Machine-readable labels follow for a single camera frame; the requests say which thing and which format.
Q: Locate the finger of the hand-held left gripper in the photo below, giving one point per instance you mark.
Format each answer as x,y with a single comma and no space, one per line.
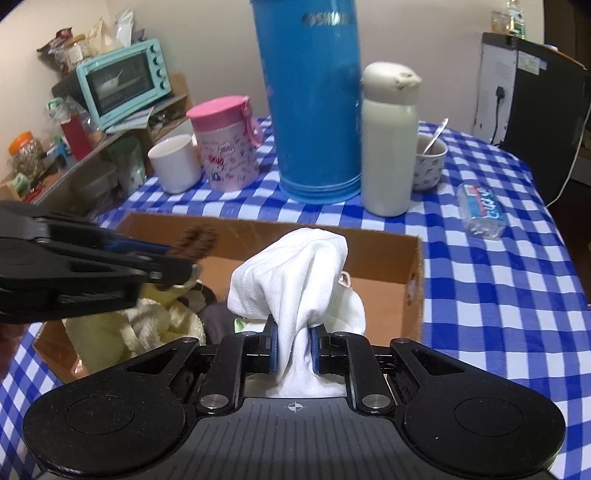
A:
69,228
92,267

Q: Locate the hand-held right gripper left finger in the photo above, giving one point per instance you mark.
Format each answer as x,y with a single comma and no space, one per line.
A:
273,344

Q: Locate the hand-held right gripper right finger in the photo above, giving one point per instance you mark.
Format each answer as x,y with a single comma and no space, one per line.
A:
316,350

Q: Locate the dark grey face mask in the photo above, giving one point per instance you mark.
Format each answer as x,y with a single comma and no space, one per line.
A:
217,318

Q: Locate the white sock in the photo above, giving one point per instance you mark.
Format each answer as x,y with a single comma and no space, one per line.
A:
295,277

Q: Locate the yellow towel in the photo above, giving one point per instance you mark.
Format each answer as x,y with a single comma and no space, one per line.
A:
152,323

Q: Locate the brown cardboard box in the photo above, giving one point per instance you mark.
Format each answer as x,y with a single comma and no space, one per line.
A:
378,263

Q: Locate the brown hair scrunchie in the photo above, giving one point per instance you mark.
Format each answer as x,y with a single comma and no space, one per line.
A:
198,240

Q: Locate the orange lid jar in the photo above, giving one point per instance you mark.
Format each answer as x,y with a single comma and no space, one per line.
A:
27,154

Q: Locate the green white package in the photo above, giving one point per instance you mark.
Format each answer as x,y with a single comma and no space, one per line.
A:
127,166

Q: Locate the red box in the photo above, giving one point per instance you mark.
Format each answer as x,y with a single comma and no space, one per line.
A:
76,136

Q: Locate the white mug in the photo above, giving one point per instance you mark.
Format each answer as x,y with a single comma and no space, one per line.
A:
175,164

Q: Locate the stack of papers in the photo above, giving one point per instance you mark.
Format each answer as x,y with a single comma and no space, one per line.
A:
134,121

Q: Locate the teal toaster oven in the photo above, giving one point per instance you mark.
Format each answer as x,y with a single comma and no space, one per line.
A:
120,83

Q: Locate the pink lidded cup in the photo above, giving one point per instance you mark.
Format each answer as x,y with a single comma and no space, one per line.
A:
226,152

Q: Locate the blue checked tablecloth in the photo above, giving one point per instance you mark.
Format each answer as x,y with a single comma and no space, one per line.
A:
485,300

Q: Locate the wooden shelf unit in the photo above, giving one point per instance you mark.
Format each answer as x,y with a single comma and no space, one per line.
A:
178,85

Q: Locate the pile of snack bags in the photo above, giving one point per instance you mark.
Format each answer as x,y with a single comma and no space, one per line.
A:
92,41

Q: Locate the white insulated bottle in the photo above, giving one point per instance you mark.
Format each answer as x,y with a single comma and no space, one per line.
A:
388,152

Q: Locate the small patterned cup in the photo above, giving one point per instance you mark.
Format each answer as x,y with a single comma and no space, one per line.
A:
429,170

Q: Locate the clear blue tissue packet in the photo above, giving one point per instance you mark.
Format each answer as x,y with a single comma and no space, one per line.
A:
480,210

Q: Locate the blue thermos flask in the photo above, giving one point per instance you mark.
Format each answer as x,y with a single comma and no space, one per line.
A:
309,115

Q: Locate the metal spoon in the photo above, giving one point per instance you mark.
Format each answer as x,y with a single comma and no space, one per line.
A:
438,131

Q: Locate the black plug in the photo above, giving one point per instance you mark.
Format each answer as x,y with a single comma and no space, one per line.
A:
499,94

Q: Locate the black refrigerator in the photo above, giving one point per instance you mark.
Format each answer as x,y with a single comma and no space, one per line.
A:
545,115

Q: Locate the clear bottle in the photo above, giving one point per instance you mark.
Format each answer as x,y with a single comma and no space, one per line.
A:
510,21

